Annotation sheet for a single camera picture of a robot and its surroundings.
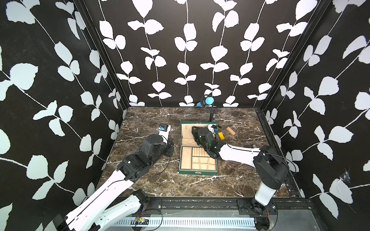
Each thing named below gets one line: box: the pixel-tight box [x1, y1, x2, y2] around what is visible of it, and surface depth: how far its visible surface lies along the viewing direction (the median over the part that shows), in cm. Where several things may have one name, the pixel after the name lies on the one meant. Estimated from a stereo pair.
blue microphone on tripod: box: [196, 96, 215, 122], surface depth 93 cm
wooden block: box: [225, 126, 236, 136], surface depth 109 cm
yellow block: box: [217, 131, 225, 141], surface depth 105 cm
